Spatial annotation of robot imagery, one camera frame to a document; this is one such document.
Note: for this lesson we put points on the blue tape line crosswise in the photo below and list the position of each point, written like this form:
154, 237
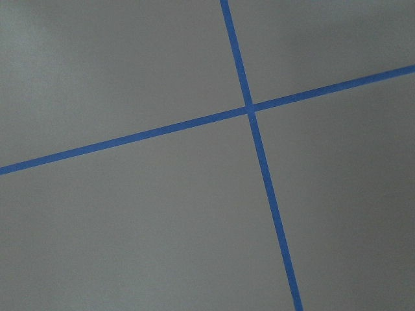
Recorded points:
208, 119

